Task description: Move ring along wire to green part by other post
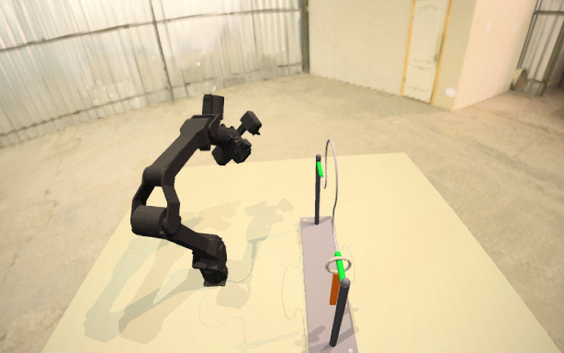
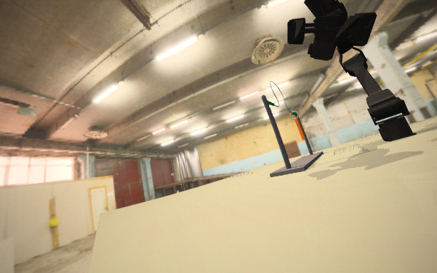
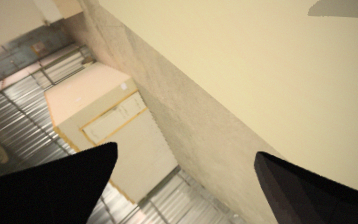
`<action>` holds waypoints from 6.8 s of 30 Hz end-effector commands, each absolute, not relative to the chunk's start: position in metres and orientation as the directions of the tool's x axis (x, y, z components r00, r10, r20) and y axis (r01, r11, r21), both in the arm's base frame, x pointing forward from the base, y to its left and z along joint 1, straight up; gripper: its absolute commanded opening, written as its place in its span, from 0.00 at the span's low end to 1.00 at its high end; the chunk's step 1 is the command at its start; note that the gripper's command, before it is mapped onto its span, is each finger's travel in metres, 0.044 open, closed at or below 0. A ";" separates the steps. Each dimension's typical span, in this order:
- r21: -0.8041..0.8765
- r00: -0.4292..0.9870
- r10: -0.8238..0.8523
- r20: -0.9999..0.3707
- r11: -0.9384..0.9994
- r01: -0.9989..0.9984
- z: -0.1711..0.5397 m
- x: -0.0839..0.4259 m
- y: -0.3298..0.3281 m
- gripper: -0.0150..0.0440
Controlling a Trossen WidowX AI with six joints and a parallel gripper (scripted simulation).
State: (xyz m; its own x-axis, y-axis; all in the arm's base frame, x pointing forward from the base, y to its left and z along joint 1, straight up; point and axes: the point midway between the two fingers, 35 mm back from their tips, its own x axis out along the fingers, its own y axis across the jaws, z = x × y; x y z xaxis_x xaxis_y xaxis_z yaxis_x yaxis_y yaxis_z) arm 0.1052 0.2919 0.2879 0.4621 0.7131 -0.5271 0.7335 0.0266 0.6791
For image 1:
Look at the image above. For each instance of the orange handle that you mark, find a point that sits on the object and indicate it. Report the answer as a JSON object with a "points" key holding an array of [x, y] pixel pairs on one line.
{"points": [[336, 282]]}

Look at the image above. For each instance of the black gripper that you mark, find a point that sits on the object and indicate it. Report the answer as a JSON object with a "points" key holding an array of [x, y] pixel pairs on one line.
{"points": [[249, 122]]}

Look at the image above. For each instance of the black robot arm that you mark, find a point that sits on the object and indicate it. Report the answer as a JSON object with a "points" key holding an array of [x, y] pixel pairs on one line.
{"points": [[199, 132]]}

